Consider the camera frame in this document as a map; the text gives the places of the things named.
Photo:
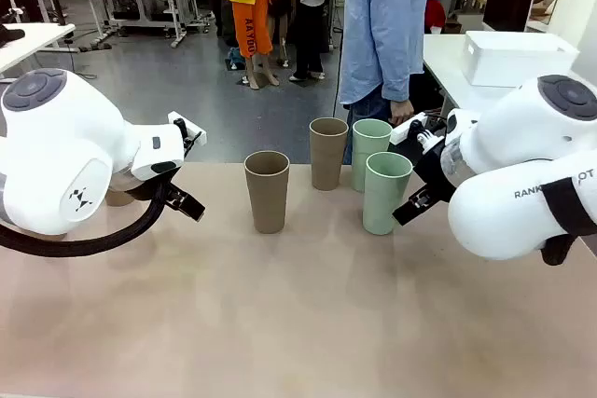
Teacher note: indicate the brown plastic cup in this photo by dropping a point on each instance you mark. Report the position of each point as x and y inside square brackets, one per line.
[329, 160]
[119, 196]
[268, 197]

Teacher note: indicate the red cloth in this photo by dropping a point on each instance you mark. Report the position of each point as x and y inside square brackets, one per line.
[434, 13]

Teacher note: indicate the person's left forearm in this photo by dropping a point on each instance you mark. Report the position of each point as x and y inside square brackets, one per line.
[401, 67]

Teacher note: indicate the black floor power strip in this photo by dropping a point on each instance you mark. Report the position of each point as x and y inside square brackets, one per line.
[95, 45]

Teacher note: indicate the pale green plastic cup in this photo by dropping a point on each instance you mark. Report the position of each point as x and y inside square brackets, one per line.
[366, 155]
[384, 202]

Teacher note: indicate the white basket table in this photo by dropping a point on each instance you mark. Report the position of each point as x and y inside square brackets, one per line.
[443, 67]

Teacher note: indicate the black object on side table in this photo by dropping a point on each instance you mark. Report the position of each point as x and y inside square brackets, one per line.
[9, 35]

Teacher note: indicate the mannequin in black clothes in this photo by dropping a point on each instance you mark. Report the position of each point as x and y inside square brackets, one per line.
[310, 6]

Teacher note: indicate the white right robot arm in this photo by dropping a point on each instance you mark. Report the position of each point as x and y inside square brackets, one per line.
[513, 183]

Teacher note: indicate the person in blue shirt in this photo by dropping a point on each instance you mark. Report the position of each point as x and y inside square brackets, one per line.
[382, 20]

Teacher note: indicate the white plastic basket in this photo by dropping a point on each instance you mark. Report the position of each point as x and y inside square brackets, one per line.
[517, 60]

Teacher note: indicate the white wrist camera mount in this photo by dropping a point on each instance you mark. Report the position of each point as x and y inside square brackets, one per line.
[197, 130]
[403, 130]

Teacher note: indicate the person's left hand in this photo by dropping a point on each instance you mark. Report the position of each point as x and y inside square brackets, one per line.
[401, 111]

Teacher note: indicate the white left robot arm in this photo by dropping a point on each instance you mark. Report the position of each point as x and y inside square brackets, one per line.
[56, 151]

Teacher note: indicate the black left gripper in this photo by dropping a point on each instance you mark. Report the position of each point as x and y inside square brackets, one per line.
[140, 186]

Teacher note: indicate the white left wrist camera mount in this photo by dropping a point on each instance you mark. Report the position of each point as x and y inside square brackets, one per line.
[197, 130]

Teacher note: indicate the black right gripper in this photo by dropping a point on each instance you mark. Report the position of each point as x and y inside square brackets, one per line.
[431, 169]

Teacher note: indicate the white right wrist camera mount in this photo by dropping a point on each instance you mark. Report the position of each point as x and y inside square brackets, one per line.
[403, 130]

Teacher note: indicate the white side table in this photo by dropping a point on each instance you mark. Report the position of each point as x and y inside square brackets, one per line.
[32, 44]

